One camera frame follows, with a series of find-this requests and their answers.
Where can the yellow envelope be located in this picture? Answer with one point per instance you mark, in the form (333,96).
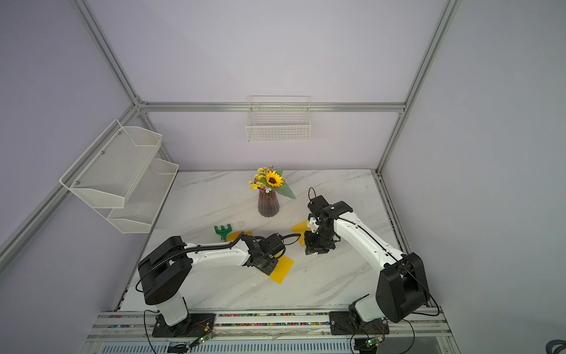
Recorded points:
(234,236)
(301,229)
(282,269)

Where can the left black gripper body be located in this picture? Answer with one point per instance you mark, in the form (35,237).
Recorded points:
(269,265)

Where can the green toy rake wooden handle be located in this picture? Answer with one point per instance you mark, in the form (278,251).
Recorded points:
(223,231)

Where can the white two-tier mesh shelf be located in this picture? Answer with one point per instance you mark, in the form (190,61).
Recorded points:
(122,178)

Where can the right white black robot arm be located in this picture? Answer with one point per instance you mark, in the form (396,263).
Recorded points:
(402,284)

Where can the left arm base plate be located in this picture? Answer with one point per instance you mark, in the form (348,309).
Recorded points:
(183,325)

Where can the sunflower bouquet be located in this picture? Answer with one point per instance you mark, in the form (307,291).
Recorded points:
(269,181)

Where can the brown ribbed vase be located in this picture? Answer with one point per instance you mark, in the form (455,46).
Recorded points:
(268,204)

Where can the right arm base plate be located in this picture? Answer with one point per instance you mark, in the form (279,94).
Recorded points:
(359,323)

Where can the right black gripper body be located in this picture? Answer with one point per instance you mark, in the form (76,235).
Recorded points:
(321,240)

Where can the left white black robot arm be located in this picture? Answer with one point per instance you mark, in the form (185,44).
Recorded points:
(165,269)

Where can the white wire wall basket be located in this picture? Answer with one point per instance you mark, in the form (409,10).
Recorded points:
(281,118)

